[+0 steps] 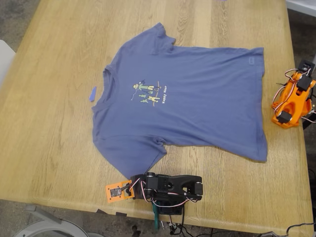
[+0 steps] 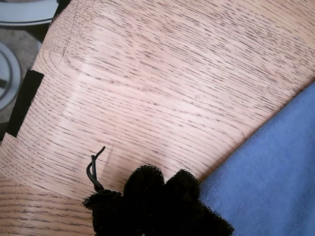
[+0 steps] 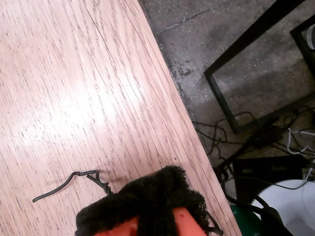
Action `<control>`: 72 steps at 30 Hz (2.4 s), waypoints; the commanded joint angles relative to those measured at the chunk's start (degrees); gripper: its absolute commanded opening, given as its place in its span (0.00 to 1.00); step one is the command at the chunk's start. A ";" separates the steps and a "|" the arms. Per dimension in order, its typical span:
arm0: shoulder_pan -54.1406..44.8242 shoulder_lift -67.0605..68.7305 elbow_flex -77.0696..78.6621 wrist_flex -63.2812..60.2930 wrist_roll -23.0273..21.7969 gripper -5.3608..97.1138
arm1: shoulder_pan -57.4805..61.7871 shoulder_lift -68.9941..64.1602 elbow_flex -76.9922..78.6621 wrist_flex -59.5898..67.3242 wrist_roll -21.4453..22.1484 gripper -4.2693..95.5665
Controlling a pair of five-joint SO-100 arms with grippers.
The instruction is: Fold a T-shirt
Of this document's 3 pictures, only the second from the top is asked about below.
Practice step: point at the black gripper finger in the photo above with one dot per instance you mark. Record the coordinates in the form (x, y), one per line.
(189, 211)
(137, 209)

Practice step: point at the blue printed T-shirt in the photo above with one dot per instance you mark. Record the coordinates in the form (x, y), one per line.
(270, 172)

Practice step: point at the black tape patch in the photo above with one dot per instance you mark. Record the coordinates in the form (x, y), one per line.
(25, 103)

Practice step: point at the large grey round base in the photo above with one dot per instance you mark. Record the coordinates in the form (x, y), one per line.
(24, 12)

